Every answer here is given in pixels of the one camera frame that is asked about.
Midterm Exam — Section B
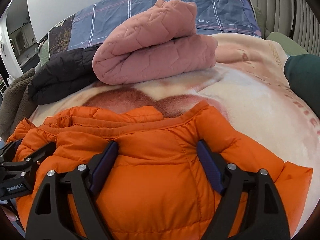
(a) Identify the orange puffer jacket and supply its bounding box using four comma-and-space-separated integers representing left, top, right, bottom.
9, 102, 313, 239

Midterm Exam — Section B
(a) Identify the olive green folded fleece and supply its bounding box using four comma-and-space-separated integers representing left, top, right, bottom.
1, 68, 37, 141

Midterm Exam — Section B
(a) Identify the black folded jacket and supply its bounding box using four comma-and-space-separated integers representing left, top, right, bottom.
28, 44, 100, 105

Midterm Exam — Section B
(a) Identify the cream plush blanket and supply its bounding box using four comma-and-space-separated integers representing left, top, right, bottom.
28, 32, 320, 233

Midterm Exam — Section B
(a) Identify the dark patterned quilt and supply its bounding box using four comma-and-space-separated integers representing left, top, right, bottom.
48, 14, 75, 56

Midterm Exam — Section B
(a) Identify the dark green folded garment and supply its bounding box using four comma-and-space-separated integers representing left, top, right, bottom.
284, 54, 320, 118

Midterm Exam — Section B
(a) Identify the green pillow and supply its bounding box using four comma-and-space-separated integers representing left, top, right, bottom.
266, 32, 308, 56

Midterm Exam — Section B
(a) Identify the black floor lamp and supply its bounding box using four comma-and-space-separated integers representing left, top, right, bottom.
289, 0, 297, 39

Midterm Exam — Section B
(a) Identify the pink quilted folded jacket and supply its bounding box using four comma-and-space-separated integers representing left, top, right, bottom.
92, 2, 218, 85

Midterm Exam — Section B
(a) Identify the blue plaid bed cover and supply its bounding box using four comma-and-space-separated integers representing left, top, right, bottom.
68, 0, 262, 50

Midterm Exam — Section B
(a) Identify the beige pleated curtain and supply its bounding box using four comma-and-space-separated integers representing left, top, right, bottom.
254, 0, 319, 56

